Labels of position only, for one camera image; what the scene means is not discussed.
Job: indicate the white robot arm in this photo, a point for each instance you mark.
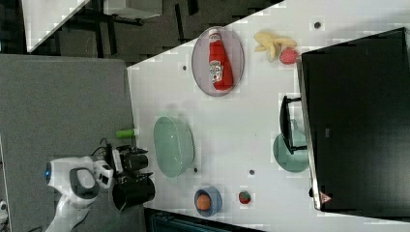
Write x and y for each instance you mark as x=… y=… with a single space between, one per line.
x=80 y=180

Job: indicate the green cylinder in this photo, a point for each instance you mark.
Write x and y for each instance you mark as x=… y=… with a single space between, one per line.
x=125 y=134

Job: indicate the orange ball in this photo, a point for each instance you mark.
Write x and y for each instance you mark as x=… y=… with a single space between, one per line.
x=203 y=202

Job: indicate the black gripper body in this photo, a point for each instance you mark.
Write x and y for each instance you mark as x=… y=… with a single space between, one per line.
x=132 y=187

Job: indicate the grey round plate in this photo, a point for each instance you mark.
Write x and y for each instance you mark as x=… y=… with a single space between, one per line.
x=200 y=61

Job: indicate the large pink toy strawberry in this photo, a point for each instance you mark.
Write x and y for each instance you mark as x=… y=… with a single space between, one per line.
x=288 y=56

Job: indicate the yellow toy banana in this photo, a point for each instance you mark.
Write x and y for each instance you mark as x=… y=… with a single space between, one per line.
x=272 y=44

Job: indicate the toaster oven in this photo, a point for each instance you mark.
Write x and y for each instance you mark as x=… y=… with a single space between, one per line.
x=355 y=100

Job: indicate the small toy strawberry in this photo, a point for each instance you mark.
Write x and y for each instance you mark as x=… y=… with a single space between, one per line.
x=244 y=197

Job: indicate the red ketchup bottle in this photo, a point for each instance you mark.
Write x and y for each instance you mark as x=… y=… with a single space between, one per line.
x=219 y=64

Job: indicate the blue bowl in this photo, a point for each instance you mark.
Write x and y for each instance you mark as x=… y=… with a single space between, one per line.
x=216 y=200

